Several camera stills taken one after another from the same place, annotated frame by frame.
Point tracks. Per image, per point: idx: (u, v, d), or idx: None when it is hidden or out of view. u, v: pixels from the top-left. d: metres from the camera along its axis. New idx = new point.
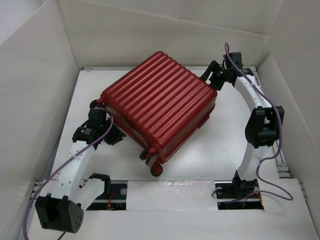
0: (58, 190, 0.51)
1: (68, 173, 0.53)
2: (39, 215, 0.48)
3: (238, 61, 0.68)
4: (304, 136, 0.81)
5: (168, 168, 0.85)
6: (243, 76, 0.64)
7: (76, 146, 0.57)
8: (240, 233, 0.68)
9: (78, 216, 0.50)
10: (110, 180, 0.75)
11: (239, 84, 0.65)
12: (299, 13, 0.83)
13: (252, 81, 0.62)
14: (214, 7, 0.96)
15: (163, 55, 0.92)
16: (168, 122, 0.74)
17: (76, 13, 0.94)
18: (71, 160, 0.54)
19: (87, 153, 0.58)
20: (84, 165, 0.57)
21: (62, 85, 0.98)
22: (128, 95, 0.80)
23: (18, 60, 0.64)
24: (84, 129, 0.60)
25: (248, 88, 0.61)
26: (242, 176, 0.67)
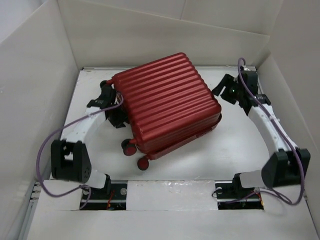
0: (73, 136, 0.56)
1: (82, 126, 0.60)
2: (52, 158, 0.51)
3: (253, 85, 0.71)
4: (304, 136, 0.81)
5: (168, 168, 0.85)
6: (260, 107, 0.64)
7: (90, 109, 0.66)
8: (240, 233, 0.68)
9: (87, 166, 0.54)
10: (110, 180, 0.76)
11: (256, 116, 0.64)
12: (300, 13, 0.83)
13: (270, 115, 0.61)
14: (214, 7, 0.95)
15: (185, 57, 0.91)
16: (157, 123, 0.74)
17: (76, 13, 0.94)
18: (85, 117, 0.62)
19: (99, 117, 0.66)
20: (94, 127, 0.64)
21: (62, 85, 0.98)
22: (130, 84, 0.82)
23: (18, 60, 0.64)
24: (97, 100, 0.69)
25: (266, 123, 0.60)
26: (245, 184, 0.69)
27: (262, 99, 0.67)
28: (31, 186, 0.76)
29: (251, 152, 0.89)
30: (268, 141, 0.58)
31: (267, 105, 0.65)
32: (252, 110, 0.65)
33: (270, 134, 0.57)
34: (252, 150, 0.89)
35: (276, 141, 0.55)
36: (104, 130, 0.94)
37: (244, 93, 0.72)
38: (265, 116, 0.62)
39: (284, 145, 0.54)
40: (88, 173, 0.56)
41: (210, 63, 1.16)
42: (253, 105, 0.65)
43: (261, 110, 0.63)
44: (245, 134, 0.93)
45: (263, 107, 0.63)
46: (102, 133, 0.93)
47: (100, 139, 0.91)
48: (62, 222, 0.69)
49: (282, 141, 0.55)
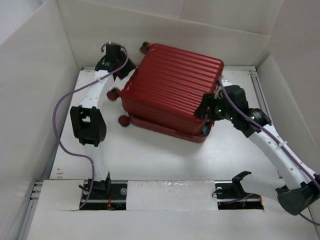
0: (88, 102, 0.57)
1: (95, 90, 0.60)
2: (72, 121, 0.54)
3: (243, 102, 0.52)
4: (305, 136, 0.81)
5: (168, 168, 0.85)
6: (264, 132, 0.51)
7: (99, 73, 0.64)
8: (240, 233, 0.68)
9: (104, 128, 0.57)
10: (110, 179, 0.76)
11: (260, 142, 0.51)
12: (300, 13, 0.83)
13: (279, 141, 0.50)
14: (214, 7, 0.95)
15: (218, 64, 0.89)
16: (143, 96, 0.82)
17: (76, 13, 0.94)
18: (96, 82, 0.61)
19: (109, 81, 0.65)
20: (107, 90, 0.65)
21: (62, 85, 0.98)
22: (158, 58, 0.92)
23: (18, 61, 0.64)
24: (104, 62, 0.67)
25: (276, 152, 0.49)
26: (246, 187, 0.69)
27: (260, 116, 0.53)
28: (31, 186, 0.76)
29: (251, 152, 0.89)
30: (282, 172, 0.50)
31: (268, 125, 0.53)
32: (254, 136, 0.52)
33: (285, 165, 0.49)
34: (252, 150, 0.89)
35: (294, 174, 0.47)
36: None
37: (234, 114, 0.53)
38: (273, 142, 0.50)
39: (303, 176, 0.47)
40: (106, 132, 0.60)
41: None
42: (255, 129, 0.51)
43: (266, 135, 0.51)
44: None
45: (269, 133, 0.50)
46: None
47: None
48: (62, 222, 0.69)
49: (300, 171, 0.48)
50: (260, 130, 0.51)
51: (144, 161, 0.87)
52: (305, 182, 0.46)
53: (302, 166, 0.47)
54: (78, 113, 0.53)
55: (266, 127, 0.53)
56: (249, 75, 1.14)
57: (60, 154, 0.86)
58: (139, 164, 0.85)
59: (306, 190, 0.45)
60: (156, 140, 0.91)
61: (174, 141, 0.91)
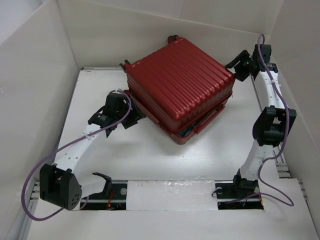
0: (65, 161, 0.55)
1: (77, 149, 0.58)
2: (41, 182, 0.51)
3: (266, 55, 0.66)
4: (305, 136, 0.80)
5: (168, 168, 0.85)
6: (266, 72, 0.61)
7: (89, 128, 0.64)
8: (240, 233, 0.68)
9: (75, 194, 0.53)
10: (110, 180, 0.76)
11: (260, 78, 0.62)
12: (300, 13, 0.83)
13: (273, 79, 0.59)
14: (214, 7, 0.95)
15: (229, 76, 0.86)
16: (145, 78, 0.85)
17: (76, 13, 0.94)
18: (82, 138, 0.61)
19: (100, 137, 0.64)
20: (92, 147, 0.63)
21: (62, 84, 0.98)
22: (177, 51, 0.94)
23: (18, 60, 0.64)
24: (100, 115, 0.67)
25: (267, 84, 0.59)
26: (243, 174, 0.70)
27: (271, 66, 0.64)
28: (32, 186, 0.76)
29: None
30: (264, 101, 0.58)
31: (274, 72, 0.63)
32: (258, 74, 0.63)
33: (267, 93, 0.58)
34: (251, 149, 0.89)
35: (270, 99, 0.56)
36: None
37: (257, 60, 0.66)
38: (268, 79, 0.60)
39: (277, 104, 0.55)
40: (77, 199, 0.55)
41: None
42: (261, 69, 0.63)
43: (266, 74, 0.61)
44: (245, 135, 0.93)
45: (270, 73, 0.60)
46: None
47: None
48: (63, 222, 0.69)
49: (276, 100, 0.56)
50: (264, 71, 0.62)
51: (145, 161, 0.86)
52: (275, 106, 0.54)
53: (280, 94, 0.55)
54: (49, 173, 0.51)
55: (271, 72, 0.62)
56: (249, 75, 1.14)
57: None
58: (139, 164, 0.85)
59: (272, 110, 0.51)
60: (155, 140, 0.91)
61: (173, 140, 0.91)
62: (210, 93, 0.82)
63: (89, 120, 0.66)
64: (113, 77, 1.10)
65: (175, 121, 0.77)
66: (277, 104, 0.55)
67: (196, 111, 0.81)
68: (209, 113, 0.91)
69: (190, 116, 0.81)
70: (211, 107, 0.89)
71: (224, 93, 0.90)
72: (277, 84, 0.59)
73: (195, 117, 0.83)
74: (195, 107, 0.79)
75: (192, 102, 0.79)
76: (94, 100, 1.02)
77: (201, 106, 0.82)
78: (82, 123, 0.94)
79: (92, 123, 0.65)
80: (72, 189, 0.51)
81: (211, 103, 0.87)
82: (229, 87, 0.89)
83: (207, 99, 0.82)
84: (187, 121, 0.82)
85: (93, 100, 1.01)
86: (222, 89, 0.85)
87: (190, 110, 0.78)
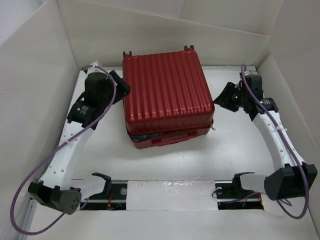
0: (51, 178, 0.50)
1: (60, 159, 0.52)
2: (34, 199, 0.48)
3: (258, 88, 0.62)
4: (305, 136, 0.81)
5: (168, 168, 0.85)
6: (265, 114, 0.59)
7: (70, 129, 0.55)
8: (240, 233, 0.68)
9: (74, 199, 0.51)
10: (110, 180, 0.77)
11: (262, 124, 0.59)
12: (299, 13, 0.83)
13: (277, 125, 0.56)
14: (214, 7, 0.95)
15: (208, 107, 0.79)
16: (130, 74, 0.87)
17: (76, 13, 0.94)
18: (63, 145, 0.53)
19: (84, 135, 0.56)
20: (79, 149, 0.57)
21: (62, 84, 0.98)
22: (177, 62, 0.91)
23: (18, 60, 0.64)
24: (80, 107, 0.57)
25: (272, 133, 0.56)
26: (243, 185, 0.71)
27: (269, 103, 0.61)
28: None
29: (251, 152, 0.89)
30: (274, 154, 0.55)
31: (274, 111, 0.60)
32: (257, 116, 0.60)
33: (276, 146, 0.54)
34: (251, 149, 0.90)
35: (281, 154, 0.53)
36: (104, 131, 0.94)
37: (249, 97, 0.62)
38: (272, 125, 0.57)
39: (291, 161, 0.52)
40: (78, 201, 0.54)
41: (209, 63, 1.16)
42: (259, 111, 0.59)
43: (268, 118, 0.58)
44: (244, 135, 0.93)
45: (271, 116, 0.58)
46: (102, 133, 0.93)
47: (101, 140, 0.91)
48: (63, 222, 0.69)
49: (289, 155, 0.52)
50: (264, 112, 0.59)
51: (145, 161, 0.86)
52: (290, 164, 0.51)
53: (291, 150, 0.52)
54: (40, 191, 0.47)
55: (271, 113, 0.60)
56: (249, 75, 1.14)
57: None
58: (139, 165, 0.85)
59: (288, 170, 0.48)
60: None
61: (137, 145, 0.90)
62: (175, 112, 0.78)
63: (68, 116, 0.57)
64: None
65: (127, 123, 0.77)
66: (292, 159, 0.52)
67: (152, 124, 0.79)
68: (178, 134, 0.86)
69: (147, 126, 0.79)
70: (178, 128, 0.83)
71: (198, 121, 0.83)
72: (283, 129, 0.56)
73: (152, 129, 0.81)
74: (151, 119, 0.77)
75: (151, 113, 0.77)
76: None
77: (159, 122, 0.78)
78: None
79: (72, 120, 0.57)
80: (68, 199, 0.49)
81: (177, 124, 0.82)
82: (206, 118, 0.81)
83: (168, 117, 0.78)
84: (144, 129, 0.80)
85: None
86: (193, 116, 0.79)
87: (145, 120, 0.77)
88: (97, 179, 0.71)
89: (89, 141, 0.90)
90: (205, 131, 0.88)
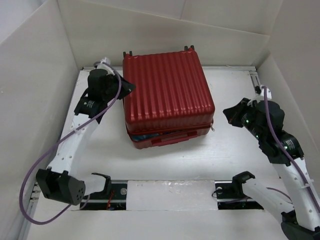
0: (59, 163, 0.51)
1: (68, 147, 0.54)
2: (41, 187, 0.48)
3: (278, 125, 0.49)
4: (304, 136, 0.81)
5: (168, 168, 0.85)
6: (293, 166, 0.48)
7: (77, 119, 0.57)
8: (240, 233, 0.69)
9: (79, 189, 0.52)
10: (110, 180, 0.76)
11: (285, 175, 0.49)
12: (299, 13, 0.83)
13: (307, 181, 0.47)
14: (214, 7, 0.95)
15: (209, 107, 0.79)
16: (130, 74, 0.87)
17: (76, 13, 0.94)
18: (71, 134, 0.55)
19: (90, 126, 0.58)
20: (85, 140, 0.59)
21: (62, 84, 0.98)
22: (177, 62, 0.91)
23: (18, 60, 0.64)
24: (87, 101, 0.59)
25: (301, 192, 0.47)
26: (245, 192, 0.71)
27: (294, 147, 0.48)
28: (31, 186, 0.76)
29: (251, 152, 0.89)
30: (298, 210, 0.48)
31: (299, 158, 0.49)
32: (281, 166, 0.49)
33: (304, 205, 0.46)
34: (251, 149, 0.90)
35: (311, 216, 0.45)
36: (104, 131, 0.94)
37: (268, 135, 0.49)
38: (299, 179, 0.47)
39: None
40: (82, 193, 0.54)
41: (209, 63, 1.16)
42: (285, 162, 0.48)
43: (294, 170, 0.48)
44: (245, 135, 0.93)
45: (299, 168, 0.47)
46: (102, 133, 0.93)
47: (101, 140, 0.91)
48: (63, 222, 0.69)
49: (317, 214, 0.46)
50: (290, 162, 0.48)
51: (145, 161, 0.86)
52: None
53: None
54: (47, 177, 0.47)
55: (297, 162, 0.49)
56: (249, 75, 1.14)
57: None
58: (140, 164, 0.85)
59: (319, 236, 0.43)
60: None
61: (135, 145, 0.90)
62: (175, 112, 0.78)
63: (75, 109, 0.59)
64: None
65: (127, 123, 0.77)
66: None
67: (152, 124, 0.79)
68: (178, 134, 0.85)
69: (146, 126, 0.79)
70: (178, 128, 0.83)
71: (198, 121, 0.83)
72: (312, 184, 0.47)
73: (152, 129, 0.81)
74: (151, 119, 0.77)
75: (151, 113, 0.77)
76: None
77: (159, 122, 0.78)
78: None
79: (79, 113, 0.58)
80: (75, 187, 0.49)
81: (177, 124, 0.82)
82: (207, 118, 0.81)
83: (168, 117, 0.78)
84: (144, 129, 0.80)
85: None
86: (193, 116, 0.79)
87: (144, 120, 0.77)
88: (97, 178, 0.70)
89: (89, 141, 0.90)
90: (204, 131, 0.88)
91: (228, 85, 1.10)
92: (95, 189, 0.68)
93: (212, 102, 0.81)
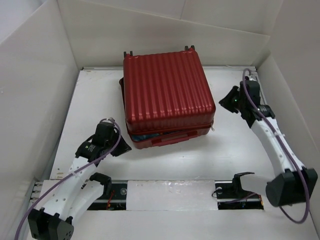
0: (52, 205, 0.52)
1: (64, 190, 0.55)
2: (31, 226, 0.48)
3: (256, 95, 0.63)
4: (305, 136, 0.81)
5: (168, 168, 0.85)
6: (264, 121, 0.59)
7: (77, 162, 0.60)
8: (240, 233, 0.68)
9: (67, 232, 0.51)
10: (110, 182, 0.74)
11: (260, 131, 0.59)
12: (299, 13, 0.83)
13: (275, 131, 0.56)
14: (214, 7, 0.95)
15: (209, 107, 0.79)
16: (130, 74, 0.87)
17: (76, 13, 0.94)
18: (69, 176, 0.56)
19: (88, 169, 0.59)
20: (82, 182, 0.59)
21: (62, 84, 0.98)
22: (177, 61, 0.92)
23: (18, 60, 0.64)
24: (88, 145, 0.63)
25: (270, 138, 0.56)
26: (243, 185, 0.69)
27: (266, 111, 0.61)
28: (31, 186, 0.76)
29: (250, 151, 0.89)
30: (273, 160, 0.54)
31: (271, 118, 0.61)
32: (255, 123, 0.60)
33: (275, 151, 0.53)
34: (251, 149, 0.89)
35: (281, 159, 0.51)
36: None
37: (246, 103, 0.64)
38: (270, 131, 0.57)
39: (290, 165, 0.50)
40: (69, 235, 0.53)
41: (209, 63, 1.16)
42: (256, 118, 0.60)
43: (266, 125, 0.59)
44: (244, 135, 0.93)
45: (268, 122, 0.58)
46: None
47: None
48: None
49: (287, 159, 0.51)
50: (261, 119, 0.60)
51: (146, 161, 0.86)
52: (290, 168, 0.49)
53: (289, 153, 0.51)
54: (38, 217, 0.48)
55: (269, 119, 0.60)
56: (249, 75, 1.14)
57: (60, 154, 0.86)
58: (140, 164, 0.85)
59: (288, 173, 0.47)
60: None
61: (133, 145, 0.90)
62: (176, 112, 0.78)
63: (77, 152, 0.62)
64: (113, 77, 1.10)
65: (128, 123, 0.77)
66: (289, 163, 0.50)
67: (153, 124, 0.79)
68: (178, 134, 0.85)
69: (147, 126, 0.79)
70: (178, 128, 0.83)
71: (199, 121, 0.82)
72: (281, 135, 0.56)
73: (153, 129, 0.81)
74: (151, 119, 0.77)
75: (152, 113, 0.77)
76: (94, 100, 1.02)
77: (160, 122, 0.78)
78: (82, 124, 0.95)
79: (80, 156, 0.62)
80: (63, 230, 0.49)
81: (178, 124, 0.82)
82: (207, 118, 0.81)
83: (169, 117, 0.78)
84: (144, 129, 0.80)
85: (93, 101, 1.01)
86: (194, 116, 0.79)
87: (145, 119, 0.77)
88: (95, 186, 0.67)
89: None
90: (205, 131, 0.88)
91: (228, 85, 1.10)
92: (95, 197, 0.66)
93: (213, 101, 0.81)
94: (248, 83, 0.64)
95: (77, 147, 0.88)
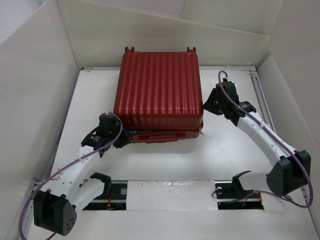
0: (58, 187, 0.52)
1: (70, 174, 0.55)
2: (36, 209, 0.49)
3: (233, 94, 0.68)
4: (305, 136, 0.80)
5: (168, 168, 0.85)
6: (247, 117, 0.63)
7: (84, 150, 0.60)
8: (240, 233, 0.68)
9: (70, 218, 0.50)
10: (110, 182, 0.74)
11: (246, 126, 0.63)
12: (299, 13, 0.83)
13: (260, 122, 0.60)
14: (214, 7, 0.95)
15: (197, 110, 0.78)
16: (126, 69, 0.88)
17: (76, 13, 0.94)
18: (76, 161, 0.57)
19: (94, 157, 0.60)
20: (87, 170, 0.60)
21: (62, 84, 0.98)
22: (174, 62, 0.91)
23: (18, 60, 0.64)
24: (94, 136, 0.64)
25: (258, 131, 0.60)
26: None
27: (247, 107, 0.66)
28: (31, 186, 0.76)
29: (250, 151, 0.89)
30: (267, 151, 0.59)
31: (254, 112, 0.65)
32: (240, 120, 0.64)
33: (267, 143, 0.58)
34: (251, 149, 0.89)
35: (274, 149, 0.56)
36: None
37: (227, 103, 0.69)
38: (255, 124, 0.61)
39: (283, 152, 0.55)
40: (72, 224, 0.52)
41: (209, 64, 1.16)
42: (240, 115, 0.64)
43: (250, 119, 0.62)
44: (244, 135, 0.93)
45: (252, 116, 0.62)
46: None
47: None
48: None
49: (279, 147, 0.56)
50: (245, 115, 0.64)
51: (146, 161, 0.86)
52: (285, 155, 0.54)
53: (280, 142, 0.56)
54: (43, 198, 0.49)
55: (251, 114, 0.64)
56: (249, 75, 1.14)
57: (60, 154, 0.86)
58: (140, 163, 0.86)
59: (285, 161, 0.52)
60: None
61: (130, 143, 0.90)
62: (162, 111, 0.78)
63: (82, 141, 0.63)
64: (113, 77, 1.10)
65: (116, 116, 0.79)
66: (282, 151, 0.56)
67: (138, 120, 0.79)
68: (166, 134, 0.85)
69: (134, 121, 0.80)
70: (166, 128, 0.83)
71: (186, 123, 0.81)
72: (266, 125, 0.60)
73: (139, 125, 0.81)
74: (137, 115, 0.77)
75: (138, 110, 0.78)
76: (93, 100, 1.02)
77: (145, 119, 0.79)
78: (82, 124, 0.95)
79: (85, 145, 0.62)
80: (67, 214, 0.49)
81: (164, 124, 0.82)
82: (195, 121, 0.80)
83: (154, 116, 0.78)
84: (131, 124, 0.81)
85: (93, 101, 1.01)
86: (180, 117, 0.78)
87: (131, 115, 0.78)
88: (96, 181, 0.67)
89: None
90: (194, 134, 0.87)
91: None
92: (94, 195, 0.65)
93: (202, 106, 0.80)
94: (224, 84, 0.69)
95: (77, 147, 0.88)
